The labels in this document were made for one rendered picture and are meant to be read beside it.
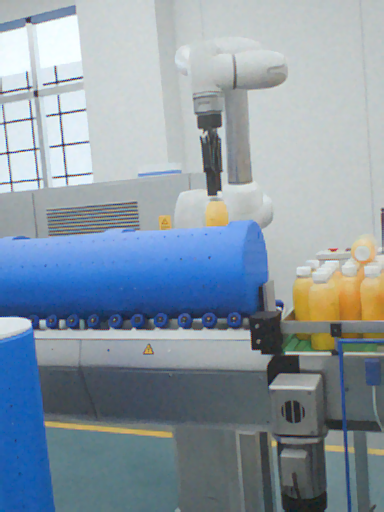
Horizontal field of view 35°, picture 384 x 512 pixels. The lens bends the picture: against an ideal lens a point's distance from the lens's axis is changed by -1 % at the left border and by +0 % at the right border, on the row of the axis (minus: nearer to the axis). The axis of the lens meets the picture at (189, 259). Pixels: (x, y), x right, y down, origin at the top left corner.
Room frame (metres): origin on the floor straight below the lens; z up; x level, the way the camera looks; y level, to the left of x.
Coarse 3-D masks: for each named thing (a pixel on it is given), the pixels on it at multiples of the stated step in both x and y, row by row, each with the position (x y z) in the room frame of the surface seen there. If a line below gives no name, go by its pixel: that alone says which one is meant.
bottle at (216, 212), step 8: (216, 200) 1.82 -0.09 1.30; (208, 208) 1.81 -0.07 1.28; (216, 208) 1.80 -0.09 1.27; (224, 208) 1.81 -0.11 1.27; (208, 216) 1.81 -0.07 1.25; (216, 216) 1.80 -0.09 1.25; (224, 216) 1.81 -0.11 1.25; (208, 224) 1.81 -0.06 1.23; (216, 224) 1.80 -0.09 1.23; (224, 224) 1.81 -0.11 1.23
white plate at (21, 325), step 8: (0, 320) 1.61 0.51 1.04; (8, 320) 1.60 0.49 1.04; (16, 320) 1.59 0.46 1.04; (24, 320) 1.58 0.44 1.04; (0, 328) 1.49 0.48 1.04; (8, 328) 1.49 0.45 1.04; (16, 328) 1.48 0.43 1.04; (24, 328) 1.49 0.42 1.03; (0, 336) 1.42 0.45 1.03; (8, 336) 1.43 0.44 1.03
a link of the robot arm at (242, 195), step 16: (224, 48) 2.31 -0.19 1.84; (240, 48) 2.32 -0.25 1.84; (256, 48) 2.33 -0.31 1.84; (224, 96) 2.39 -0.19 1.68; (240, 96) 2.37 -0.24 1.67; (224, 112) 2.41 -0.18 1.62; (240, 112) 2.38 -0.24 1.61; (224, 128) 2.43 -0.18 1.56; (240, 128) 2.40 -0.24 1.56; (224, 144) 2.46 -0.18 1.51; (240, 144) 2.41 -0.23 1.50; (240, 160) 2.42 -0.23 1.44; (240, 176) 2.44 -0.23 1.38; (224, 192) 2.47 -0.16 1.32; (240, 192) 2.43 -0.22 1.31; (256, 192) 2.45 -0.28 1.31; (240, 208) 2.43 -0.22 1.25; (256, 208) 2.44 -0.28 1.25; (272, 208) 2.48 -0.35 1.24
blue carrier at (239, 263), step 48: (0, 240) 2.05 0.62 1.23; (48, 240) 1.96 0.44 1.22; (96, 240) 1.88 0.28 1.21; (144, 240) 1.81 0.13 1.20; (192, 240) 1.75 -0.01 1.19; (240, 240) 1.69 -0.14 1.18; (0, 288) 1.94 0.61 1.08; (48, 288) 1.88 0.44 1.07; (96, 288) 1.82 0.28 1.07; (144, 288) 1.76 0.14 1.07; (192, 288) 1.71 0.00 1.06; (240, 288) 1.66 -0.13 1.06
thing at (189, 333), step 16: (48, 336) 1.91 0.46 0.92; (64, 336) 1.89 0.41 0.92; (80, 336) 1.87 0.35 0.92; (96, 336) 1.85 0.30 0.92; (112, 336) 1.83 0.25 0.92; (128, 336) 1.81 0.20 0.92; (144, 336) 1.79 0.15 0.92; (160, 336) 1.77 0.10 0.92; (176, 336) 1.76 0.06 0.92; (192, 336) 1.74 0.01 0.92; (208, 336) 1.72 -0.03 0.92; (224, 336) 1.70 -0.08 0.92; (240, 336) 1.69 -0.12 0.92
